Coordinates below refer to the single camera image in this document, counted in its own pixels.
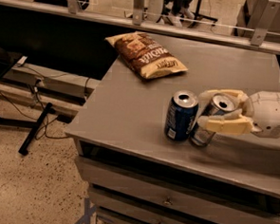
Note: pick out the black floor stand bar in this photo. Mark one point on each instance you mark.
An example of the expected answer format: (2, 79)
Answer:
(23, 150)

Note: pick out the metal guard rail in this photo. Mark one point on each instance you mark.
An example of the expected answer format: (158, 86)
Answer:
(183, 33)

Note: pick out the brown yellow chips bag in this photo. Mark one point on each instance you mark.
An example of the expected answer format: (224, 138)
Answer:
(146, 56)

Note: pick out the grey low shelf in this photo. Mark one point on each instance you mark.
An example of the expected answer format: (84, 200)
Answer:
(63, 86)

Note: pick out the blue silver redbull can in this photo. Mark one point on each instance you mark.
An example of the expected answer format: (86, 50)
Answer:
(220, 104)

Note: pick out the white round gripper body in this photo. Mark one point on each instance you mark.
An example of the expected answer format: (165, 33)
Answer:
(270, 112)

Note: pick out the grey drawer cabinet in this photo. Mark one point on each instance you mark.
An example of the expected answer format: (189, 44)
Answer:
(130, 190)

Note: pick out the blue pepsi can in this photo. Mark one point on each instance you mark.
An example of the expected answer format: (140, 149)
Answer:
(181, 114)

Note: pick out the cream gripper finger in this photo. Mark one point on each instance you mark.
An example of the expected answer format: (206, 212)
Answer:
(233, 123)
(238, 96)

